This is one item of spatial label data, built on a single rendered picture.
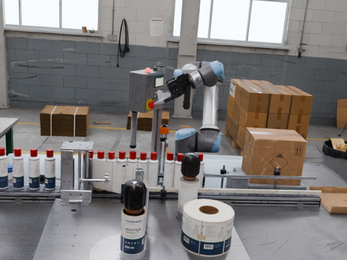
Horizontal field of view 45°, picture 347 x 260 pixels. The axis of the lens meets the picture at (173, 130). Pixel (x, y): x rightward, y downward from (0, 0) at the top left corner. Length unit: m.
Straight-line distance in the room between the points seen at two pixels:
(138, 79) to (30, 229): 0.82
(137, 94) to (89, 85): 5.49
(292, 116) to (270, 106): 0.32
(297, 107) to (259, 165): 3.11
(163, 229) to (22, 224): 0.61
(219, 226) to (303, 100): 4.03
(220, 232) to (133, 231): 0.33
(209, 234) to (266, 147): 0.93
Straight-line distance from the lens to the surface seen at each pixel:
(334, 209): 2.32
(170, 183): 2.13
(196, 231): 1.62
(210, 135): 2.36
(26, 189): 2.19
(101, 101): 7.51
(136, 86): 2.02
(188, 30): 7.28
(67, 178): 1.98
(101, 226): 1.82
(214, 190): 2.16
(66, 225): 1.83
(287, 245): 1.93
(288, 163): 2.47
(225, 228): 1.63
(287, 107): 5.45
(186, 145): 2.36
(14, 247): 1.81
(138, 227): 1.52
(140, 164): 2.08
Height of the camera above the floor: 1.75
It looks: 15 degrees down
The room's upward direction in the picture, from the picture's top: 4 degrees clockwise
